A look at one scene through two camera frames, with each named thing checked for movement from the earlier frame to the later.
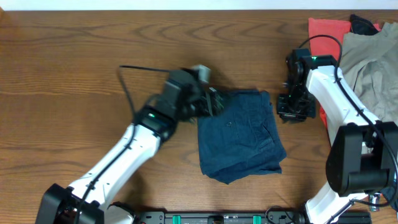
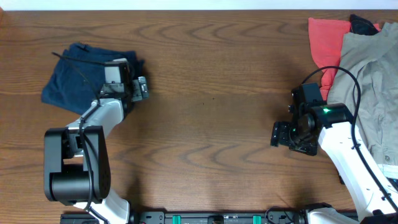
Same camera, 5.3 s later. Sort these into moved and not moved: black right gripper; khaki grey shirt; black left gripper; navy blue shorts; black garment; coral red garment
Moved: black left gripper; navy blue shorts; black right gripper
Not moved: black garment; coral red garment; khaki grey shirt
